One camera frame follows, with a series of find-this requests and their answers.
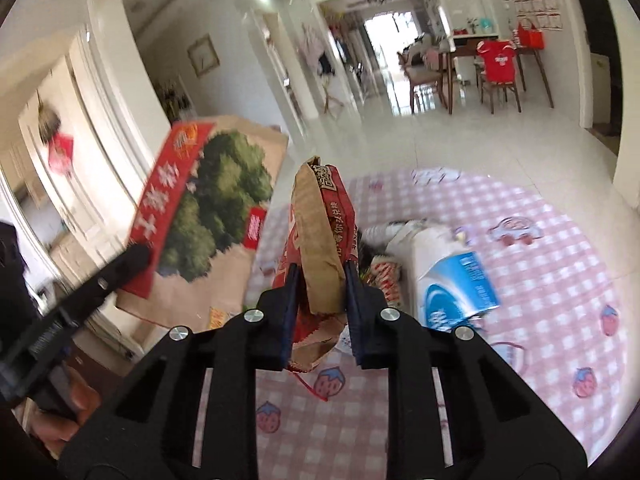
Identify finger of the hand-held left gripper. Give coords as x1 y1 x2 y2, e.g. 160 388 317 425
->
37 242 153 328

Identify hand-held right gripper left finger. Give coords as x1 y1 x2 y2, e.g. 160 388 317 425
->
57 264 302 480

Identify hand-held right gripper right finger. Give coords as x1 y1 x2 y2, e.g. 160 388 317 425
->
342 261 589 480

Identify brown red snack bag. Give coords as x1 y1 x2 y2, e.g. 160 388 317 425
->
272 156 359 374

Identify brown tree print paper bag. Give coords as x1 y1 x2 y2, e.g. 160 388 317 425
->
116 115 290 332

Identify person's left hand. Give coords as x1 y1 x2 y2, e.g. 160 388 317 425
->
20 365 103 461

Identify red white snack packet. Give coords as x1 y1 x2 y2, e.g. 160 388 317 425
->
367 255 409 311

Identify white crumpled wrapper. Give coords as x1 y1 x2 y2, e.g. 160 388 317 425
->
360 220 437 257

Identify blue white tissue box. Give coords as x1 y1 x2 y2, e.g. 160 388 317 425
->
410 227 501 332

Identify red knot door decoration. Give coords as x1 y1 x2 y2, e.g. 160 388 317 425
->
36 90 77 177

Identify pink checkered tablecloth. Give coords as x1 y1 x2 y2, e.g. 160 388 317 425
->
197 167 633 480

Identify wooden dining chair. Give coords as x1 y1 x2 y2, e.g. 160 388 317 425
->
402 52 449 114

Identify hanging clothes on rack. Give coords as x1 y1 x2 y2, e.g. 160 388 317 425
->
299 24 337 78

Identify red chair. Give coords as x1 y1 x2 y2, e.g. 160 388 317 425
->
475 40 523 114

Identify wooden dining table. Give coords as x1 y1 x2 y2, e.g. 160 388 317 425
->
440 35 556 116

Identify red shirt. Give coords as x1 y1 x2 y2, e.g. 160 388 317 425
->
476 40 519 84

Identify red basket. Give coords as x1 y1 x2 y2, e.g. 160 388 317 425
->
515 17 546 50

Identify white appliance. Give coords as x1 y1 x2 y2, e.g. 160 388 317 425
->
590 52 614 129

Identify framed wall picture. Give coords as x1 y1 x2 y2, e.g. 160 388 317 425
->
187 34 221 79

